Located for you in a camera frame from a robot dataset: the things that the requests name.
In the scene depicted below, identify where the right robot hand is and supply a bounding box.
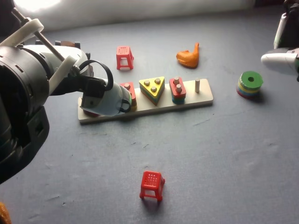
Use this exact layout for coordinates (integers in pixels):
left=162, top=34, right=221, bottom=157
left=261, top=0, right=299, bottom=82

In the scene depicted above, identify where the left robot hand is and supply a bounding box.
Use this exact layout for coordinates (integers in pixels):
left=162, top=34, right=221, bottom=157
left=80, top=78, right=133, bottom=117

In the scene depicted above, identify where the green wooden stacking disc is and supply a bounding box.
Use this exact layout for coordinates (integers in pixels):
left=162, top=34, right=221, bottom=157
left=236, top=71, right=264, bottom=100

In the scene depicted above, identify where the red square four-hole block stack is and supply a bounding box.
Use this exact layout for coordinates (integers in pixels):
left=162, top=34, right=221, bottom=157
left=119, top=81, right=138, bottom=112

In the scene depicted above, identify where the yellow triangle block stack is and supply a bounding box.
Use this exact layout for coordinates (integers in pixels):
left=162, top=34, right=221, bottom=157
left=139, top=76, right=165, bottom=106

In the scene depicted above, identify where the red two-hole oblong block stack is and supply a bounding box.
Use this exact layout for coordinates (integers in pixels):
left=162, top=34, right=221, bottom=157
left=169, top=77, right=187, bottom=105

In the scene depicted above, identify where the wooden shape sorter board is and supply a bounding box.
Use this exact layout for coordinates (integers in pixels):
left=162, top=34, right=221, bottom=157
left=78, top=78, right=214, bottom=124

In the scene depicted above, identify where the red toy stool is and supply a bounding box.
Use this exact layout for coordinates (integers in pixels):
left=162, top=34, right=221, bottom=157
left=139, top=170, right=166, bottom=202
left=116, top=46, right=135, bottom=70

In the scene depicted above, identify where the orange toy chicken leg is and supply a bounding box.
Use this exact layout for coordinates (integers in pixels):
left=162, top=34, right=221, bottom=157
left=176, top=42, right=200, bottom=69

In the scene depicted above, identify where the white backdrop sheet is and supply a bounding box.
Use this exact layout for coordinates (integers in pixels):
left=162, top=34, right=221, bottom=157
left=13, top=0, right=256, bottom=32

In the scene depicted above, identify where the grey table cloth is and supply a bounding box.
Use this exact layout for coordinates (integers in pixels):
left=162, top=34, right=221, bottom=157
left=0, top=7, right=299, bottom=224

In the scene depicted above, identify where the orange toy bread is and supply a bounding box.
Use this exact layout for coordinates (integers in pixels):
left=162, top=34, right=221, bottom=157
left=0, top=202, right=12, bottom=224

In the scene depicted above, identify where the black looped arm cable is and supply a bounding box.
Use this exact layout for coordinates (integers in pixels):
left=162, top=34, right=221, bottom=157
left=79, top=60, right=114, bottom=92

